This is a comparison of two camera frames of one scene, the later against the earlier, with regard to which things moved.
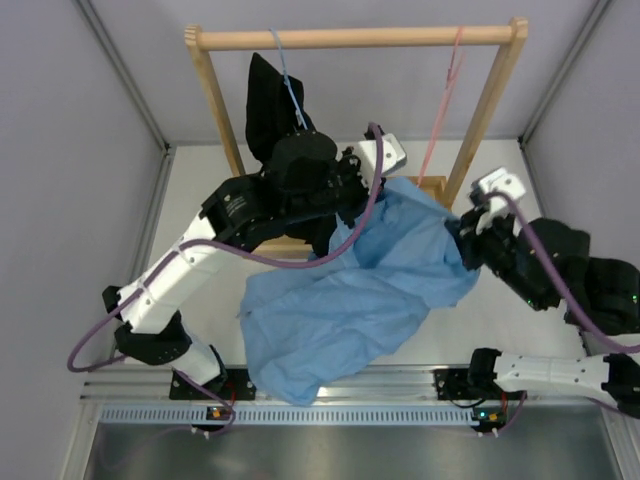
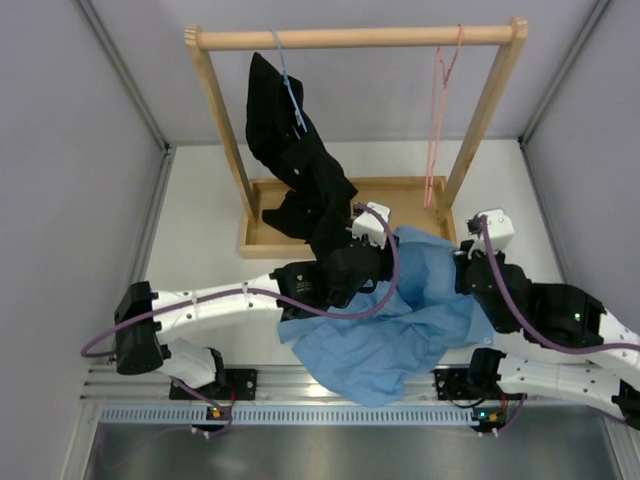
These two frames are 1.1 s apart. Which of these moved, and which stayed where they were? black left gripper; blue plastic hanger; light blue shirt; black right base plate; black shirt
Moved: black left gripper; light blue shirt
Stayed: blue plastic hanger; black shirt; black right base plate
